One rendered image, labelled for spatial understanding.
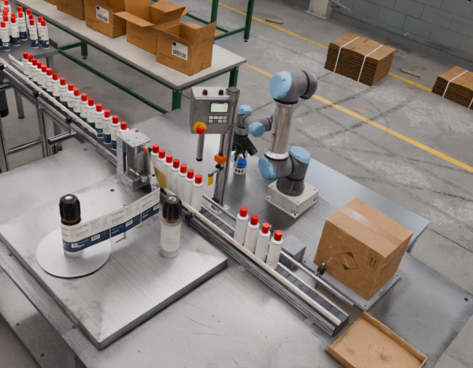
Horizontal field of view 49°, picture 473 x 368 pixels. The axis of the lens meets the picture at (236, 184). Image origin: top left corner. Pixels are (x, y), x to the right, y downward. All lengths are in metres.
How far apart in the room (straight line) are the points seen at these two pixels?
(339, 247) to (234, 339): 0.60
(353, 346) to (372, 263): 0.34
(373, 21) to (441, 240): 4.35
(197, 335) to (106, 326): 0.35
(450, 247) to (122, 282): 2.73
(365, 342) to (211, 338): 0.62
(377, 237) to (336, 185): 0.79
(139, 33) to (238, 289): 2.64
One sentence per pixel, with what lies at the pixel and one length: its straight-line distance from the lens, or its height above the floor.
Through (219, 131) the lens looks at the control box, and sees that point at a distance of 2.34.
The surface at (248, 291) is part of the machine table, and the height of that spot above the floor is 0.83.
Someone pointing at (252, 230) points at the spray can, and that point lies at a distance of 2.25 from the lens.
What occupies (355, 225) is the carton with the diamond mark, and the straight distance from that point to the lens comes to 2.27.
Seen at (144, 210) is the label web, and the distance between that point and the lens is 2.38.
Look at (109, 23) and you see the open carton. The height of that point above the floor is 0.90.
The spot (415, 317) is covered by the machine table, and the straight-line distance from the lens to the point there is 2.42.
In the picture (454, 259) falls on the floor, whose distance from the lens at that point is 4.15.
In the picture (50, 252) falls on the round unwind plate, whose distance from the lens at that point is 2.34.
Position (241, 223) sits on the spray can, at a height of 1.02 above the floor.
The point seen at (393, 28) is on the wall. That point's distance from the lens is 7.79.
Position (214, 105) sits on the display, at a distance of 2.26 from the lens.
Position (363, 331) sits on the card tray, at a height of 0.83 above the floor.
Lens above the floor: 2.53
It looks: 37 degrees down
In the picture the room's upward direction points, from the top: 9 degrees clockwise
